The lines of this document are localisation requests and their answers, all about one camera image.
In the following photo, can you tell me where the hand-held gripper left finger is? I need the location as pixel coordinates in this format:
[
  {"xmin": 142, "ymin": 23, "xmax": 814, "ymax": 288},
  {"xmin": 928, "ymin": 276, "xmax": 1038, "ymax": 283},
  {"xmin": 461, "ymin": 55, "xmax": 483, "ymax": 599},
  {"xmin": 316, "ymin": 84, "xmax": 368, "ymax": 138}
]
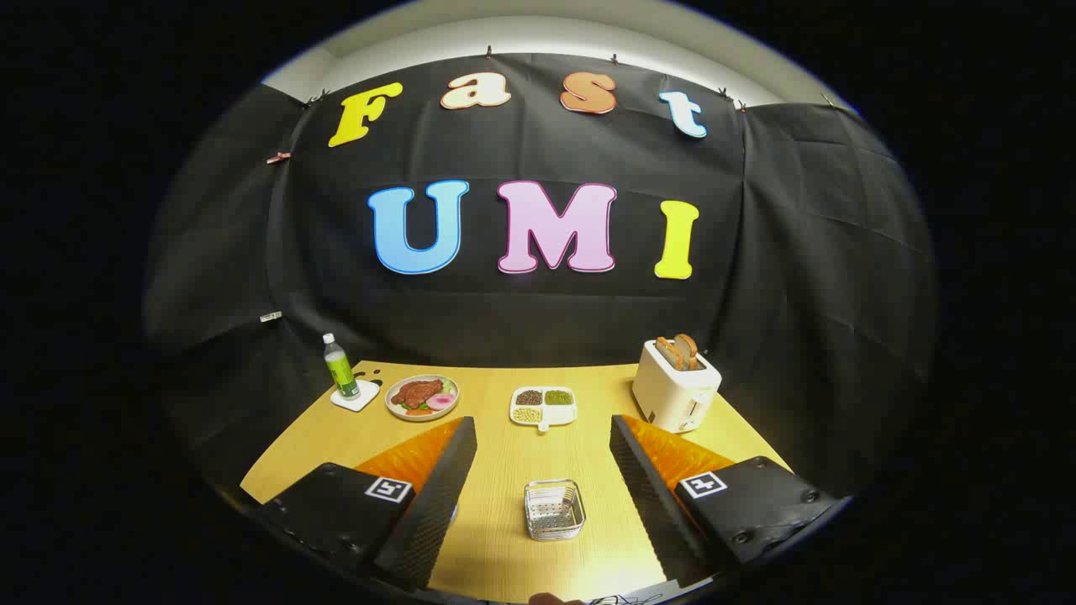
[{"xmin": 252, "ymin": 416, "xmax": 478, "ymax": 591}]

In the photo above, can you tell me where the metal wire basket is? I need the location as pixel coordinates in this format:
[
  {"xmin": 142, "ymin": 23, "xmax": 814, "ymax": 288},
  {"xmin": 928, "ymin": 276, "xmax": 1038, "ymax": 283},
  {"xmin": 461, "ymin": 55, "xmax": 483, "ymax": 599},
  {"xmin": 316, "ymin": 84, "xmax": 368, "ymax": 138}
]
[{"xmin": 524, "ymin": 479, "xmax": 587, "ymax": 541}]

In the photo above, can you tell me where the green label drink bottle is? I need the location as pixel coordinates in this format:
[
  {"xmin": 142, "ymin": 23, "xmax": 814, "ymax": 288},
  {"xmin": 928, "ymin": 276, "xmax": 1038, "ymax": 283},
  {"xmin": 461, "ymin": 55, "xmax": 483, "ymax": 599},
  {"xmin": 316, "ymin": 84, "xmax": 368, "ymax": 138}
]
[{"xmin": 324, "ymin": 334, "xmax": 361, "ymax": 400}]

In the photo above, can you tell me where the white toaster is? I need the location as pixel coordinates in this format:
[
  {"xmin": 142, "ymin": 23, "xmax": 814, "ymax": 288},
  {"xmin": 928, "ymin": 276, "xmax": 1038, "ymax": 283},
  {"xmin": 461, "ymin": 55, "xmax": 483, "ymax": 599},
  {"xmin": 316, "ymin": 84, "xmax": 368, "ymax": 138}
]
[{"xmin": 632, "ymin": 339, "xmax": 722, "ymax": 434}]

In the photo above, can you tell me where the plate of toy food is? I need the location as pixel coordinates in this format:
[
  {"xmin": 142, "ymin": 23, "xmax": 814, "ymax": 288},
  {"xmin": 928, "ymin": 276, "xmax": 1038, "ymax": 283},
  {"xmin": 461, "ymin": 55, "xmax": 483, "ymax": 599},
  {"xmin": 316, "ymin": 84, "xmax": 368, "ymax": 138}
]
[{"xmin": 385, "ymin": 375, "xmax": 461, "ymax": 422}]

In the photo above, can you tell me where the white square coaster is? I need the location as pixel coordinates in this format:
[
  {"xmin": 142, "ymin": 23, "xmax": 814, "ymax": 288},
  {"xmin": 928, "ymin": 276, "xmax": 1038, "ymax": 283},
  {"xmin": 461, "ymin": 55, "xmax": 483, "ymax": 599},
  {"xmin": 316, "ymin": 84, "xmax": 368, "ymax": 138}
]
[{"xmin": 330, "ymin": 380, "xmax": 381, "ymax": 413}]

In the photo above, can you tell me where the white divided bean tray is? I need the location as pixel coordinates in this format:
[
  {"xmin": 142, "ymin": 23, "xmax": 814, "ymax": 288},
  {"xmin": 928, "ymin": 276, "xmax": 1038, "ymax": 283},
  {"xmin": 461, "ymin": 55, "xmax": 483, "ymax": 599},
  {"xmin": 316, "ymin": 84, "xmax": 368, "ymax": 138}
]
[{"xmin": 509, "ymin": 386, "xmax": 578, "ymax": 433}]

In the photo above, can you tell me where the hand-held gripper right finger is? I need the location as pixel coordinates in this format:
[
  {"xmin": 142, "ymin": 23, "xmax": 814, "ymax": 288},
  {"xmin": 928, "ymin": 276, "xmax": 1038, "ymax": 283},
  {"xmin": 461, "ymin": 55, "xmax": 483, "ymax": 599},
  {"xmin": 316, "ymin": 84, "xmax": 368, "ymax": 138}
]
[{"xmin": 609, "ymin": 414, "xmax": 841, "ymax": 589}]

